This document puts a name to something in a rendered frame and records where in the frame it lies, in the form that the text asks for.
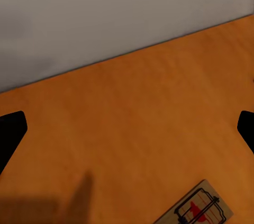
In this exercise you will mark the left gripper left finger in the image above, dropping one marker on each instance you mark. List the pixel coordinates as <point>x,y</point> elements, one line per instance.
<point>12,129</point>

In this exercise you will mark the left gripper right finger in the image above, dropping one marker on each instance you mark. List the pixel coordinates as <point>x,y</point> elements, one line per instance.
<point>246,127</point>

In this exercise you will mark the cabinet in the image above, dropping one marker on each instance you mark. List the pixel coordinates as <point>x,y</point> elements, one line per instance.
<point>124,140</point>

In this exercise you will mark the mousetrap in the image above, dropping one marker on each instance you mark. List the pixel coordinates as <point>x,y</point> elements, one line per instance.
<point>202,205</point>

